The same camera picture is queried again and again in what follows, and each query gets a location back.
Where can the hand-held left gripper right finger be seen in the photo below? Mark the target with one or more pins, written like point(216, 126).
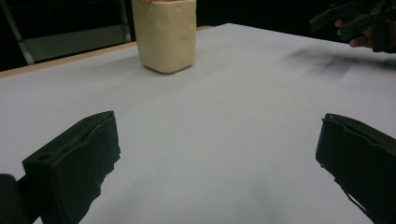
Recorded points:
point(361, 165)

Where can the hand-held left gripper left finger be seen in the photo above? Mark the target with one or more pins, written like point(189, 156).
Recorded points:
point(71, 168)

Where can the cream square cup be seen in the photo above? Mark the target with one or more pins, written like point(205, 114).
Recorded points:
point(166, 34)

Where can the grey metal stand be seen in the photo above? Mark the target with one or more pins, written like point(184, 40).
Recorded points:
point(77, 40)

